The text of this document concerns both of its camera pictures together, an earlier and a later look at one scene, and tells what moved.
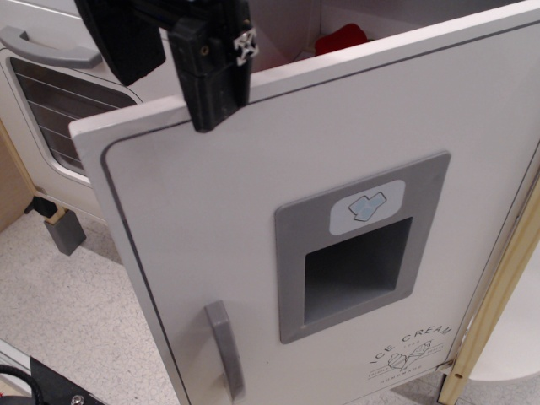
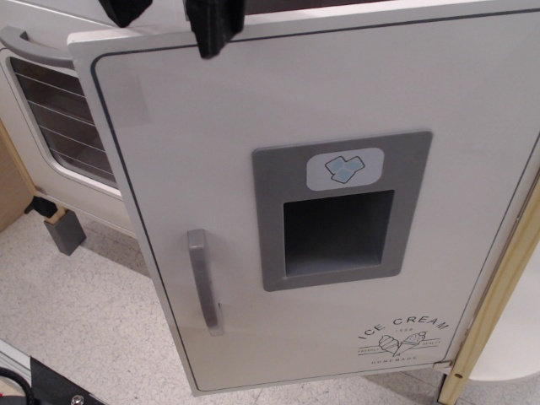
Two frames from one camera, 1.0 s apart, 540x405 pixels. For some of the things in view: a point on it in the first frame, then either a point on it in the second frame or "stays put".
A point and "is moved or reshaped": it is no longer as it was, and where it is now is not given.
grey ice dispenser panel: [356, 245] → [337, 211]
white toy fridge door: [333, 242] is moved or reshaped
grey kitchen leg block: [67, 232] stays put
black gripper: [214, 41] → [214, 23]
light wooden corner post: [519, 240] stays put
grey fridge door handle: [227, 350] → [197, 242]
